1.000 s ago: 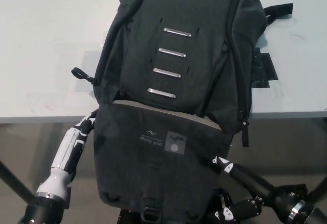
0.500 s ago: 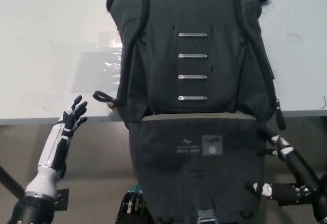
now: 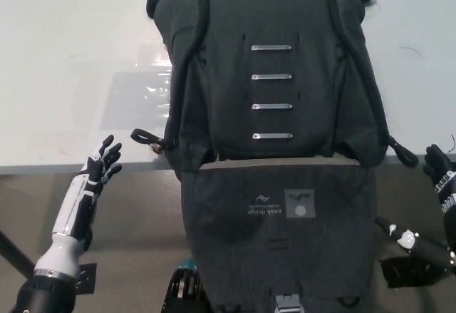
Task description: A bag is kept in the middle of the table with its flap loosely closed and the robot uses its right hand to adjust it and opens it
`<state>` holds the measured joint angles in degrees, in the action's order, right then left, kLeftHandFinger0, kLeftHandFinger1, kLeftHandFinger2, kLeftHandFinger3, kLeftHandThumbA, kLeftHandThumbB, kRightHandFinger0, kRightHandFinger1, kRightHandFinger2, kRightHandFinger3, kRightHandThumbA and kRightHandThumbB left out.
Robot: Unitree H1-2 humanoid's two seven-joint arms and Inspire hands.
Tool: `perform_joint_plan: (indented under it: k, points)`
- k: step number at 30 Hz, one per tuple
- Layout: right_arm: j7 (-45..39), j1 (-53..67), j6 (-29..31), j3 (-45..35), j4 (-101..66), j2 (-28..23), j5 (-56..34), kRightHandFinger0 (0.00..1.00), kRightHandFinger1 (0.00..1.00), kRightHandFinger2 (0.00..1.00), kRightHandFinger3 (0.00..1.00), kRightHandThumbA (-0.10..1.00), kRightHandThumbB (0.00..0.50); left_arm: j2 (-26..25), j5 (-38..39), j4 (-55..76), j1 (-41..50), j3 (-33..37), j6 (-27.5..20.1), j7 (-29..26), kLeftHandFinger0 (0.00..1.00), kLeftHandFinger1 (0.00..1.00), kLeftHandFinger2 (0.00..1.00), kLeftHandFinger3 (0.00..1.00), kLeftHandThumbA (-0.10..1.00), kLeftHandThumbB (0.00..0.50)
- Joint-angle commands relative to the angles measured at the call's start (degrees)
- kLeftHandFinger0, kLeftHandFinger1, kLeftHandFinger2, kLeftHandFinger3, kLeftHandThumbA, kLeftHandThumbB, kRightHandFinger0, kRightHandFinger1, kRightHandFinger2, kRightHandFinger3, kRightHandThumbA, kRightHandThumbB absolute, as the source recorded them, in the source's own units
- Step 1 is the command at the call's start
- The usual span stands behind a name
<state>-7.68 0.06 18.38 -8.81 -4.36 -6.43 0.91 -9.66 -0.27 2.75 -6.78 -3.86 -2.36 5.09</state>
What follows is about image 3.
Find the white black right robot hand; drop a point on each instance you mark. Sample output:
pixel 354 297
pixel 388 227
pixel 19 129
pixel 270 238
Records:
pixel 447 199

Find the black table leg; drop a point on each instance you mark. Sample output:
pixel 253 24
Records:
pixel 16 252

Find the dark grey backpack brown trim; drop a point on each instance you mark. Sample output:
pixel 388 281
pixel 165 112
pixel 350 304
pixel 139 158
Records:
pixel 270 113

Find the black perforated foot plate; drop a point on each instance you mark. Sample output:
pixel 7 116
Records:
pixel 87 277
pixel 406 272

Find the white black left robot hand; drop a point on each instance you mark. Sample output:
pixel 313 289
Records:
pixel 80 199

